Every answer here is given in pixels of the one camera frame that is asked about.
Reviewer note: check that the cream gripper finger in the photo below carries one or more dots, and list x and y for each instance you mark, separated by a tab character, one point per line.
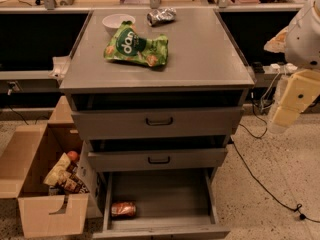
294	94

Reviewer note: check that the red coke can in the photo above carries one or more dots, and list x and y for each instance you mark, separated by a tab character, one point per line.
123	209

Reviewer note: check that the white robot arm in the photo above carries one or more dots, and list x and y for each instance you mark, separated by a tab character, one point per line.
300	43

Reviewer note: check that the grey top drawer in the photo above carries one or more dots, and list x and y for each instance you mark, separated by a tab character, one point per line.
156	123

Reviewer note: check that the grey drawer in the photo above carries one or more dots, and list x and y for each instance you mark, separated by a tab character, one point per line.
156	159
156	123
171	205

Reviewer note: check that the grey drawer cabinet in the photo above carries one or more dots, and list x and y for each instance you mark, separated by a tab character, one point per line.
203	71

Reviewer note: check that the grey middle drawer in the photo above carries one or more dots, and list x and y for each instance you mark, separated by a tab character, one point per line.
156	159

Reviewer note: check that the grey bottom drawer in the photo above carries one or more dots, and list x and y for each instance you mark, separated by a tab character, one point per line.
171	205

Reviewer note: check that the white power strip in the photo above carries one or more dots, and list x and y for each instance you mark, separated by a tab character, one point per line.
283	68

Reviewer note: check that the crumpled silver foil bag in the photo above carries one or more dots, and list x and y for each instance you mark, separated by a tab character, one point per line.
161	16

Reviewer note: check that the green chip bag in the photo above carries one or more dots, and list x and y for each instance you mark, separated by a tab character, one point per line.
127	46

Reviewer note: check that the white bowl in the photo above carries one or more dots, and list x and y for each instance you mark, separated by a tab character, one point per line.
112	22

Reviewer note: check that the orange fruit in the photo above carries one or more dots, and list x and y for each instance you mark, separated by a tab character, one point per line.
73	156

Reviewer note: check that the brown snack packet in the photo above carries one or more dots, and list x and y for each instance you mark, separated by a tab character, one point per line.
70	182

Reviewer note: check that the yellow snack bag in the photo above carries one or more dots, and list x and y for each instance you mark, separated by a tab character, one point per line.
57	172

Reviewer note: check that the open cardboard box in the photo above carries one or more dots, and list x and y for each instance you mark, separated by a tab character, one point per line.
27	208

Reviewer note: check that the white charger with cable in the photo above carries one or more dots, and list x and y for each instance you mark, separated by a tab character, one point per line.
264	103

